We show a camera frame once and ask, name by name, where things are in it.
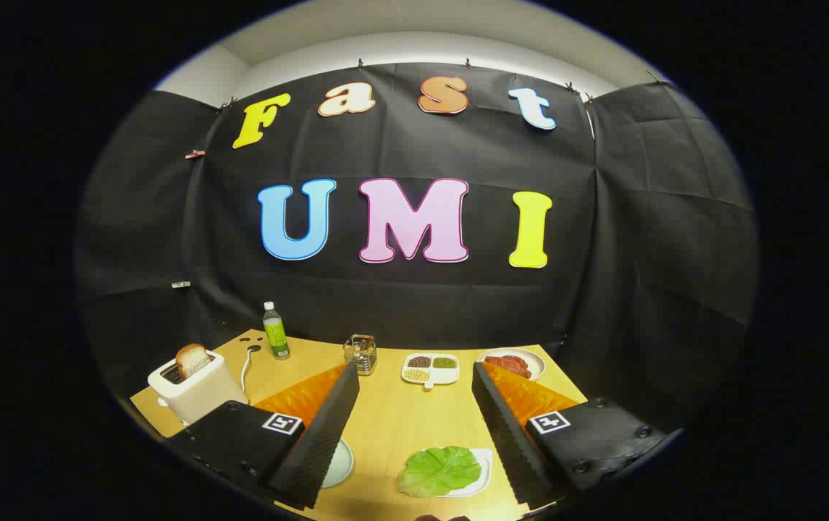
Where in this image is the red meat slice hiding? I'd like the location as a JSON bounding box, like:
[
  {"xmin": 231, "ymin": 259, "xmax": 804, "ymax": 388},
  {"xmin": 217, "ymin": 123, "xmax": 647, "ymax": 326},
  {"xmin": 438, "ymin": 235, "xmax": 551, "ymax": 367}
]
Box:
[{"xmin": 484, "ymin": 355, "xmax": 533, "ymax": 380}]

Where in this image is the white divided dish with beans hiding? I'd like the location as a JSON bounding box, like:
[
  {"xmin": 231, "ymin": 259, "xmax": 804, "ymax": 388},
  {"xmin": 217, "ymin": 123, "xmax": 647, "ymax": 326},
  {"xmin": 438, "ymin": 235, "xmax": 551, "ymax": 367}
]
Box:
[{"xmin": 401, "ymin": 352, "xmax": 460, "ymax": 390}]

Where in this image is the metal wire utensil holder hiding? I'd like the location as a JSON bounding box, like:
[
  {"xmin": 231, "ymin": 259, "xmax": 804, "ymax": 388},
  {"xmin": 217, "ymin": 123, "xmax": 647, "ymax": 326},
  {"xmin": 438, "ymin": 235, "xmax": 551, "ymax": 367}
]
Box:
[{"xmin": 343, "ymin": 334, "xmax": 379, "ymax": 376}]

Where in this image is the pale green round plate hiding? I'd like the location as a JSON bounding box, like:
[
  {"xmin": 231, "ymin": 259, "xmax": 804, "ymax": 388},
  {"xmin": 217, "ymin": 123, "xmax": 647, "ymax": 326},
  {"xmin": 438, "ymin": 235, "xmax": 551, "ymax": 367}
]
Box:
[{"xmin": 320, "ymin": 438, "xmax": 355, "ymax": 489}]

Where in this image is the green lettuce leaf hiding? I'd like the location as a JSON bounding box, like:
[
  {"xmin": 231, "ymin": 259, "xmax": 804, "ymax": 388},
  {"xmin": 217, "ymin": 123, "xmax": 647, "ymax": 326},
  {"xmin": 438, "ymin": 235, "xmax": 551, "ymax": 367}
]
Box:
[{"xmin": 396, "ymin": 446, "xmax": 482, "ymax": 499}]

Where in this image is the green label plastic bottle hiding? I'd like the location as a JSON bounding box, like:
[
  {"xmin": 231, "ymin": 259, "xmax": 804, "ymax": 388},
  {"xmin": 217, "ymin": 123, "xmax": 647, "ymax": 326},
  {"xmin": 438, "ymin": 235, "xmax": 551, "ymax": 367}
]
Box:
[{"xmin": 263, "ymin": 302, "xmax": 291, "ymax": 360}]

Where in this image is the black backdrop cloth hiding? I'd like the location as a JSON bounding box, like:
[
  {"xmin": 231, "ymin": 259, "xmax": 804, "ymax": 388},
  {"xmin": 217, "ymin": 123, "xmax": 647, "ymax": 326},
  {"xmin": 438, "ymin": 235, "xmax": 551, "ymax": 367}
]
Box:
[{"xmin": 74, "ymin": 62, "xmax": 759, "ymax": 435}]

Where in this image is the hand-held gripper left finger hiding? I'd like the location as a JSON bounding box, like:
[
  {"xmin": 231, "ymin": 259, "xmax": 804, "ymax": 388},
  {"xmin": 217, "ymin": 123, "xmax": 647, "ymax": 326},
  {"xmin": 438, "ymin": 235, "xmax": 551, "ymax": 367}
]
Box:
[{"xmin": 167, "ymin": 360, "xmax": 361, "ymax": 512}]

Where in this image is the white toaster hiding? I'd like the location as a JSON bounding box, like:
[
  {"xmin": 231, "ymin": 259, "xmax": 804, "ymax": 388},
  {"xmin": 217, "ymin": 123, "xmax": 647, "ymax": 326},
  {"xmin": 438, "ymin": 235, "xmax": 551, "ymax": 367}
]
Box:
[{"xmin": 148, "ymin": 350, "xmax": 248, "ymax": 426}]

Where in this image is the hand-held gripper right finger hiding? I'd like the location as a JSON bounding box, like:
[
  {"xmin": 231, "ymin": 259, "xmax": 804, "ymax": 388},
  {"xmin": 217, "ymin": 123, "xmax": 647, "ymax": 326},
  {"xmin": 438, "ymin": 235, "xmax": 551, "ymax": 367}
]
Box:
[{"xmin": 471, "ymin": 360, "xmax": 679, "ymax": 512}]

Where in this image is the toasted bread slice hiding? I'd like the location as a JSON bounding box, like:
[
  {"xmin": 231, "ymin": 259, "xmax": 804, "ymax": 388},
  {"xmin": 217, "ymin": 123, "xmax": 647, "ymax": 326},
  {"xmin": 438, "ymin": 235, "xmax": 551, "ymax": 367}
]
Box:
[{"xmin": 175, "ymin": 344, "xmax": 212, "ymax": 379}]

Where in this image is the white leaf-shaped plate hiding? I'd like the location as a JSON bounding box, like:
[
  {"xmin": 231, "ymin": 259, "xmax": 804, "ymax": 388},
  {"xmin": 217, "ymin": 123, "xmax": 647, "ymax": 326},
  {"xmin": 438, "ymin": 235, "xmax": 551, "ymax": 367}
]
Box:
[{"xmin": 443, "ymin": 448, "xmax": 493, "ymax": 498}]

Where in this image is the round white plate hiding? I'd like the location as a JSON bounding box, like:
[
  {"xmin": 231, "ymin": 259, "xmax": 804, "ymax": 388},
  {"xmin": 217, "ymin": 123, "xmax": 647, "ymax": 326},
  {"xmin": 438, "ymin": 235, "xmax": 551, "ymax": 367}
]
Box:
[{"xmin": 476, "ymin": 348, "xmax": 546, "ymax": 382}]

